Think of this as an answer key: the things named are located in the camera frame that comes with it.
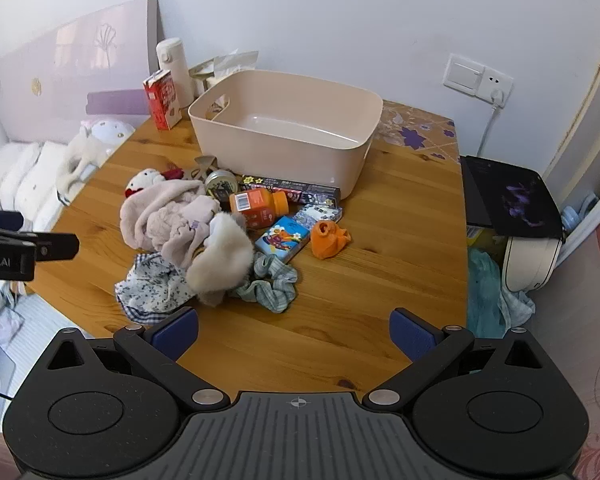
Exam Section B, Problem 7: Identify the round metal tin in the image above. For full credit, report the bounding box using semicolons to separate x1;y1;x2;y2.
204;170;239;204

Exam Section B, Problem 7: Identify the white soft tissue pack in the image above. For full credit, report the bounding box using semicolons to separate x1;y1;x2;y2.
207;50;260;92

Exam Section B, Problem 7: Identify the pink bed headboard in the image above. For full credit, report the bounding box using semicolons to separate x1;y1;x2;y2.
0;0;160;142

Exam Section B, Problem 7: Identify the white wall socket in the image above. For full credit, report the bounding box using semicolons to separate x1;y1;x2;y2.
475;67;514;107

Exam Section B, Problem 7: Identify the pink fleece cloth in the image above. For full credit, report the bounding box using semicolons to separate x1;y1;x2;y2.
119;180;222;272

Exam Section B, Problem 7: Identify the blue white snack packet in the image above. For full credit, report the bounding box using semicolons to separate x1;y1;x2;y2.
254;215;311;265

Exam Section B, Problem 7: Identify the taupe claw hair clip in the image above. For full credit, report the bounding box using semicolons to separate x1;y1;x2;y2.
194;156;220;179

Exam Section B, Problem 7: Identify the orange bottle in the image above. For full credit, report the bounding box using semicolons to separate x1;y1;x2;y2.
229;187;290;231

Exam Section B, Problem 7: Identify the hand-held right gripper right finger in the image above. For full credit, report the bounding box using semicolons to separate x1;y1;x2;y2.
362;308;556;413

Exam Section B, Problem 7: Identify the light blue plastic object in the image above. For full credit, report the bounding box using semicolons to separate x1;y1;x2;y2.
560;195;598;234

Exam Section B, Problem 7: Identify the white round appliance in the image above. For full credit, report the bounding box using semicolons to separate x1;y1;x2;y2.
502;235;564;294

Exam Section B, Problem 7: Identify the red white carton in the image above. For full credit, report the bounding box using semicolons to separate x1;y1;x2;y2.
143;69;182;132

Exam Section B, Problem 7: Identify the large white plush toy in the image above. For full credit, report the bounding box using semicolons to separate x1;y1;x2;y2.
55;119;135;206

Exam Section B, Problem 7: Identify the fuzzy white cloth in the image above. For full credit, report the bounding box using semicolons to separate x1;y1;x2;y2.
186;211;255;307

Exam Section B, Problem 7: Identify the white blue floral cloth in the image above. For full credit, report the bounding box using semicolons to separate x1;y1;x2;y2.
114;252;197;324

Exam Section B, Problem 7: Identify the long black box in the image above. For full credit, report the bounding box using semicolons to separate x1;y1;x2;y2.
240;174;342;207

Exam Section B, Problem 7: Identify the teal plastic bag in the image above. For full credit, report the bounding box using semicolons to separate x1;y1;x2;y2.
467;249;536;339

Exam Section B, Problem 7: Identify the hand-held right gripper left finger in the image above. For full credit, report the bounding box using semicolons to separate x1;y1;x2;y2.
40;307;232;413

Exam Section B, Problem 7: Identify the blue white small packet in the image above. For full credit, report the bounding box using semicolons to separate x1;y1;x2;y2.
294;204;343;229

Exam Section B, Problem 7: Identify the wooden desktop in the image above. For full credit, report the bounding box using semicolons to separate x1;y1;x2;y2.
32;100;469;397

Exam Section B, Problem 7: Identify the pale purple cloth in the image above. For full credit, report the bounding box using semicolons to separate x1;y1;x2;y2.
0;279;32;357

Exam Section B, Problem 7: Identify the yellow box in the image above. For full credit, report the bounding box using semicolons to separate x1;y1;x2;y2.
466;224;506;251

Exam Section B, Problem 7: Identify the orange sock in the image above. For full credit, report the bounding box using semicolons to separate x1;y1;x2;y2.
310;220;352;261

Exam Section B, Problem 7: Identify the white cat plush red bow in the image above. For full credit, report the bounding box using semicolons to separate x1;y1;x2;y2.
125;167;184;200

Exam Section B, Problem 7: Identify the white power cable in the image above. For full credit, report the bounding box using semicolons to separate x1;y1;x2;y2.
475;104;497;159

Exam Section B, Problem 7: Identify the white thermos bottle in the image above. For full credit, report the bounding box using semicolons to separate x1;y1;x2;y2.
156;38;196;110

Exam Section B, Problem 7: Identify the white quilted pillow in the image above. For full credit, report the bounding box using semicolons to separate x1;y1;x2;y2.
0;140;72;222

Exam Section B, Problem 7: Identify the pink patterned rug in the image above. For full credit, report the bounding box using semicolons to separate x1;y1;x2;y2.
529;210;600;480

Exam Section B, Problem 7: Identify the beige plastic bin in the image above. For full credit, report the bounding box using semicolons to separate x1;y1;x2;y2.
187;70;384;200

